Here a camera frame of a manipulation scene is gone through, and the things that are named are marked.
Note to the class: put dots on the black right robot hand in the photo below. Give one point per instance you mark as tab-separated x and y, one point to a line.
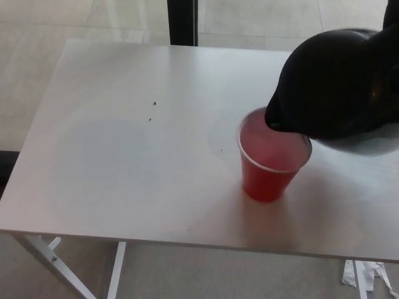
386	99

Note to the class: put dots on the black electric kettle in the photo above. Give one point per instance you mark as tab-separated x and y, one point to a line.
324	81

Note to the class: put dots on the red plastic cup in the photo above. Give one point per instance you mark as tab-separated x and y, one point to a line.
268	183

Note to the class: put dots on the white crumpled paper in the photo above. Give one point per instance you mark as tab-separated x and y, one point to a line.
350	274

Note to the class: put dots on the white metal table leg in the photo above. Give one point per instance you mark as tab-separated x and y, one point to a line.
59	268
114	271
363	280

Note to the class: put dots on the black vertical post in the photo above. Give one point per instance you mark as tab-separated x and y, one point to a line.
183	21

